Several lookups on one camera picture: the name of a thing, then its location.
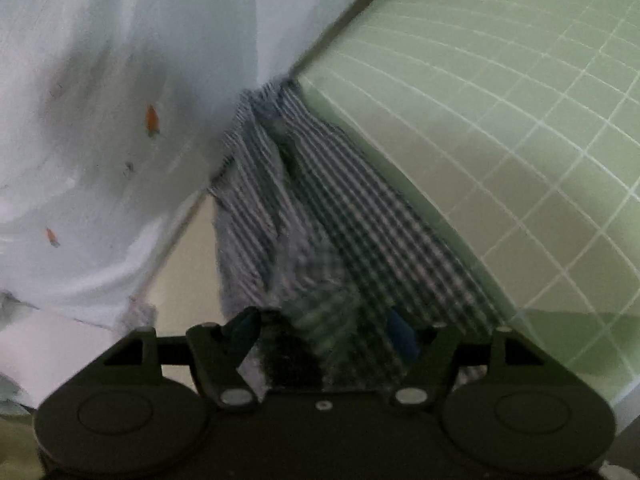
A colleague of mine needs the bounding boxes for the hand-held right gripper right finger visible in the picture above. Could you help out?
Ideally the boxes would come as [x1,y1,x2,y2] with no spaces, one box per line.
[387,308,543,411]

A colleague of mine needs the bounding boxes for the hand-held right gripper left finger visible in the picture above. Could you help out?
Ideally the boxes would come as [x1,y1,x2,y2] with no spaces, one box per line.
[102,307,261,412]

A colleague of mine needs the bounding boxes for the grey checked garment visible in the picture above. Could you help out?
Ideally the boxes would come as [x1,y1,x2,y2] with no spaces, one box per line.
[207,80,503,393]

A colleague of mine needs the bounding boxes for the white printed sheet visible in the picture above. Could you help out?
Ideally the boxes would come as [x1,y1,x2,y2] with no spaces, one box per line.
[0,0,396,331]

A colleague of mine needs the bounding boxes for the green grid mat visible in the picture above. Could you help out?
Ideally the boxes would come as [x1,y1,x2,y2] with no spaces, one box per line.
[292,0,640,401]

